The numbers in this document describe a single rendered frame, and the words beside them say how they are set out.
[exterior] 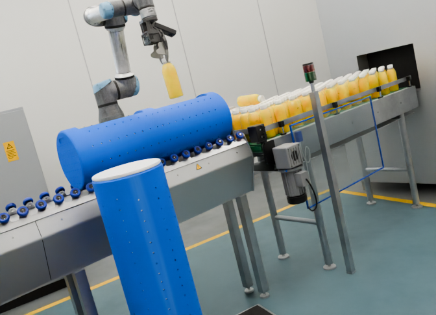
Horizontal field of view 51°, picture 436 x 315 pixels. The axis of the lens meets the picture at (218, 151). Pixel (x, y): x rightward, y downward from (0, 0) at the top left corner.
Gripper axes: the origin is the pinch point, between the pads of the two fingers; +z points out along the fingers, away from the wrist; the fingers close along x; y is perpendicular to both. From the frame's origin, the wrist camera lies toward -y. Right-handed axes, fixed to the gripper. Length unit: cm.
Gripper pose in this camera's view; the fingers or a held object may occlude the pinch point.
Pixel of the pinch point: (165, 60)
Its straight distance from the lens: 220.3
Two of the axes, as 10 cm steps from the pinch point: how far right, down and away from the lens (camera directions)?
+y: -7.9, 2.7, -5.6
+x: 5.6, -0.9, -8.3
